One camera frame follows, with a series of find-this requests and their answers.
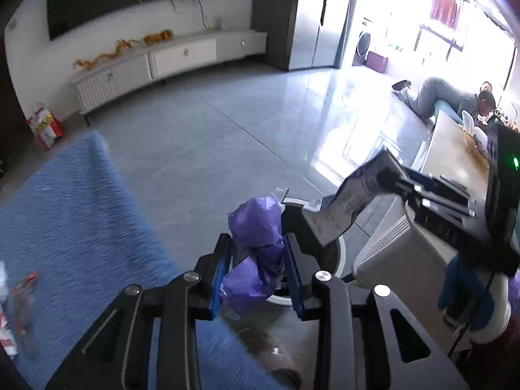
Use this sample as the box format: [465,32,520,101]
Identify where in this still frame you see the blue shaggy rug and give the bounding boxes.
[0,130,303,390]

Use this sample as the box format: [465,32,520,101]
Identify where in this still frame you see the television cables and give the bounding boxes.
[168,0,208,29]

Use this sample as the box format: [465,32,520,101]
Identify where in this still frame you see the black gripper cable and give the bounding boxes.
[447,270,497,356]

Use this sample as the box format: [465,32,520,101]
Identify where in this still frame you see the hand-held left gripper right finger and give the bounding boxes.
[282,231,472,390]

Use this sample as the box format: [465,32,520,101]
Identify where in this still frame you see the washing machine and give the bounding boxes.
[352,17,373,66]

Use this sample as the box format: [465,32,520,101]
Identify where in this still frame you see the purple box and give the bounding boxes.
[365,50,389,74]

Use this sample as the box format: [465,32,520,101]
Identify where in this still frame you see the white television stand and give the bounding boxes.
[68,28,268,126]

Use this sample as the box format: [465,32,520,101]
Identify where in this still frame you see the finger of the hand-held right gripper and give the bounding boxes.
[378,168,476,212]
[404,201,488,253]

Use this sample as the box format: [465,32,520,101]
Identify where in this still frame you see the grey refrigerator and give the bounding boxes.
[250,0,362,72]

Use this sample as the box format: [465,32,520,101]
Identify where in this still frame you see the golden dragon figurine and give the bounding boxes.
[116,37,143,53]
[73,46,120,72]

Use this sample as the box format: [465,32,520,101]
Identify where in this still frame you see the large purple wrapper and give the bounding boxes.
[221,196,287,313]

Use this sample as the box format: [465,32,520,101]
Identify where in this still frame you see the red white paper bag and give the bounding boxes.
[25,101,65,150]

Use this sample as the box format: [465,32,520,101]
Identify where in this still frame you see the white printed paper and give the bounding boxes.
[301,150,405,248]

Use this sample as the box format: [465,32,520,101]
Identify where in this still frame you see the person's right forearm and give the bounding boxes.
[438,252,520,348]

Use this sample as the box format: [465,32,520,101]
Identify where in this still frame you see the hanging red clothes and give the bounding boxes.
[430,0,462,29]

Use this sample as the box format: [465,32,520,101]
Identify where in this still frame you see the brown slipper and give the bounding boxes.
[238,327,303,390]

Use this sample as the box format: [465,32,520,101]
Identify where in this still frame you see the red white plastic bag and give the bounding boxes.
[0,305,19,358]

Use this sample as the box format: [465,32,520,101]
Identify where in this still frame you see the red crumpled wrapper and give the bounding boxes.
[11,273,40,295]

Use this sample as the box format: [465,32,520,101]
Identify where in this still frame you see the white trash bin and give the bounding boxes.
[266,197,347,307]

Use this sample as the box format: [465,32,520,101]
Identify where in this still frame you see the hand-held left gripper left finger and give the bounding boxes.
[46,233,232,390]

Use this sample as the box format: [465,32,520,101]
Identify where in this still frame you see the beige table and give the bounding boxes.
[418,110,494,183]

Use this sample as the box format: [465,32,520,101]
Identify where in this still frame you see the golden tiger figurine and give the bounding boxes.
[142,29,175,45]

